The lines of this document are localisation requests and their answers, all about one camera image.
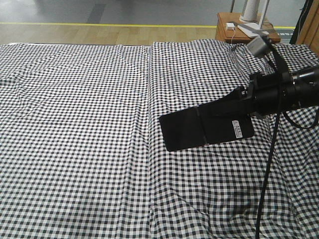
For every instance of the black white checkered bedsheet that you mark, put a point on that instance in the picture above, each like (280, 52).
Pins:
(82, 154)

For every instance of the white cylindrical speaker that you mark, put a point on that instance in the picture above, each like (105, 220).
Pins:
(250, 11)

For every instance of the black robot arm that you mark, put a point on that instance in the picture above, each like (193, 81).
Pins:
(307, 82)

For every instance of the wooden bedside table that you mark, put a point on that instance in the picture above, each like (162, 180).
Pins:
(237, 36)

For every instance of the white desk lamp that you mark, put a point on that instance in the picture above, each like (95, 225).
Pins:
(256, 28)

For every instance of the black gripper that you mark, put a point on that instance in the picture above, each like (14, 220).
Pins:
(265, 95)

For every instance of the white power adapter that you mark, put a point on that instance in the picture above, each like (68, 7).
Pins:
(230, 26)

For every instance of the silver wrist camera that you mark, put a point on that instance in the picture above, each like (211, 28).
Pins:
(260, 46)

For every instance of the wooden headboard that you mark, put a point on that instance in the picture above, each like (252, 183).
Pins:
(310, 31)

